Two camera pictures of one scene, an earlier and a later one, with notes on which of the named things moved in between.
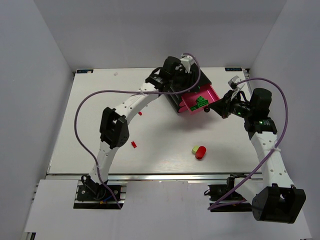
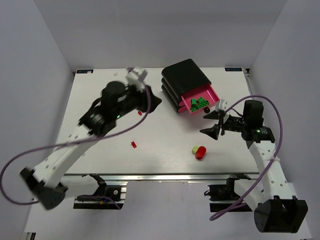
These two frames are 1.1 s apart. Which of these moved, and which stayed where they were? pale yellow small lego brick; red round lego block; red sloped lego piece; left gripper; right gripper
Moved: left gripper; right gripper
Stayed: red round lego block; red sloped lego piece; pale yellow small lego brick
